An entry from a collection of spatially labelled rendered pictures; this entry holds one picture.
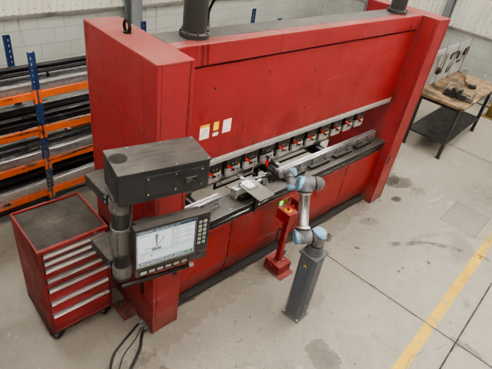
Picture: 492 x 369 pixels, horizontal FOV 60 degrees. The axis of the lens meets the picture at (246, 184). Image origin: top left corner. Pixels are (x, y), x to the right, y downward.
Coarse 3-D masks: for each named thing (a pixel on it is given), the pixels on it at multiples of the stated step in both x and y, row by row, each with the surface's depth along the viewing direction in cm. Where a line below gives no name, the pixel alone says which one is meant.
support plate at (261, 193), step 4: (252, 180) 380; (260, 184) 376; (244, 188) 369; (256, 188) 371; (260, 188) 372; (264, 188) 373; (248, 192) 365; (252, 192) 366; (256, 192) 367; (260, 192) 367; (264, 192) 368; (268, 192) 369; (256, 196) 362; (260, 196) 362; (264, 196) 363; (268, 196) 364; (260, 200) 358
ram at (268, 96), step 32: (224, 64) 284; (256, 64) 305; (288, 64) 330; (320, 64) 358; (352, 64) 393; (384, 64) 434; (224, 96) 299; (256, 96) 323; (288, 96) 350; (320, 96) 383; (352, 96) 422; (384, 96) 471; (192, 128) 294; (256, 128) 343; (288, 128) 375; (224, 160) 336
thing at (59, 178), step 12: (84, 156) 486; (36, 168) 451; (60, 168) 455; (72, 168) 461; (84, 168) 457; (0, 180) 426; (12, 180) 427; (24, 180) 431; (36, 180) 437; (60, 180) 441; (0, 192) 415; (12, 192) 408; (24, 192) 417; (0, 204) 404
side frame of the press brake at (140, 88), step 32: (96, 32) 262; (96, 64) 276; (128, 64) 245; (160, 64) 225; (192, 64) 238; (96, 96) 291; (128, 96) 257; (160, 96) 235; (192, 96) 250; (96, 128) 308; (128, 128) 270; (160, 128) 247; (96, 160) 327; (128, 288) 362; (160, 288) 328; (160, 320) 352
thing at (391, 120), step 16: (368, 0) 469; (384, 0) 470; (432, 16) 433; (416, 32) 442; (432, 32) 430; (416, 48) 447; (432, 48) 443; (416, 64) 452; (432, 64) 463; (400, 80) 470; (416, 80) 457; (400, 96) 476; (416, 96) 477; (368, 112) 512; (384, 112) 496; (400, 112) 482; (352, 128) 536; (368, 128) 519; (384, 128) 504; (400, 128) 495; (384, 144) 510; (400, 144) 520; (384, 160) 516; (384, 176) 539; (368, 192) 548
